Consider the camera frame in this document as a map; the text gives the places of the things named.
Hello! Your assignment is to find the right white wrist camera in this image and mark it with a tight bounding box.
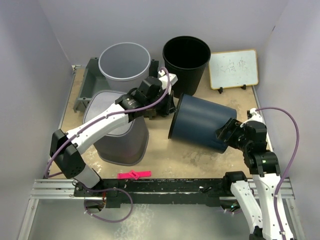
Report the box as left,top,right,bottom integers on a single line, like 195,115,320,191
247,108,264,123

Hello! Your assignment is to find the grey ribbed square bin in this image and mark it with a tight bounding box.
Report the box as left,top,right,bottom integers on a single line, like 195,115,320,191
82,90,149,166

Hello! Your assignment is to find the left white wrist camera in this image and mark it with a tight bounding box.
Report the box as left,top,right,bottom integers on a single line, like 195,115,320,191
158,70,178,89

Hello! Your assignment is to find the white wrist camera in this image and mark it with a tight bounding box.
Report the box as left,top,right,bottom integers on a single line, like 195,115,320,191
247,108,264,123
158,70,178,89

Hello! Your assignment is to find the light grey round bin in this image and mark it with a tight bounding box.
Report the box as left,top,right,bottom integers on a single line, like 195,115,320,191
98,42,151,92

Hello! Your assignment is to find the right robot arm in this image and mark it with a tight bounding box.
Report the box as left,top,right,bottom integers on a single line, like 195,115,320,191
216,117,295,240

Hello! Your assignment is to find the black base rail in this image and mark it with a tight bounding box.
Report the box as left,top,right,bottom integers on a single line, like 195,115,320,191
74,178,235,209

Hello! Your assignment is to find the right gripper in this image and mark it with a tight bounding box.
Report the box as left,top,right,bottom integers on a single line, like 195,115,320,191
214,116,250,152

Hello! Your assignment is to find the grey plastic crate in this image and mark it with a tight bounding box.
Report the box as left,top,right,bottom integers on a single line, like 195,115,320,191
73,57,155,112

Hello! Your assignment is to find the pink plastic clip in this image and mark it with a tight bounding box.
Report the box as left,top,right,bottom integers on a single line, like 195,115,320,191
117,170,152,180

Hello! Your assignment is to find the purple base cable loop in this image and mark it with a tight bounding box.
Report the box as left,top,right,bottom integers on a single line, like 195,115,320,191
83,187,135,224

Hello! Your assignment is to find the black round bin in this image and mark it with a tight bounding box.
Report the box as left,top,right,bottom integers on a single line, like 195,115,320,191
162,36,211,98

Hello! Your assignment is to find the small whiteboard on stand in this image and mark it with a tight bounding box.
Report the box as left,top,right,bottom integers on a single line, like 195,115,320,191
208,49,259,94

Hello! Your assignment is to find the dark blue round bin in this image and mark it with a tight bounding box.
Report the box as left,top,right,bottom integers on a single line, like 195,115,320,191
168,94,237,154

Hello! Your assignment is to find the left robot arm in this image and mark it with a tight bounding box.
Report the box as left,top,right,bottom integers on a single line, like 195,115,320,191
49,73,178,196

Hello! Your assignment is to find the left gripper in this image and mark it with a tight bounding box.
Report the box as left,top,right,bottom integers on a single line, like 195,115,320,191
145,88,178,117

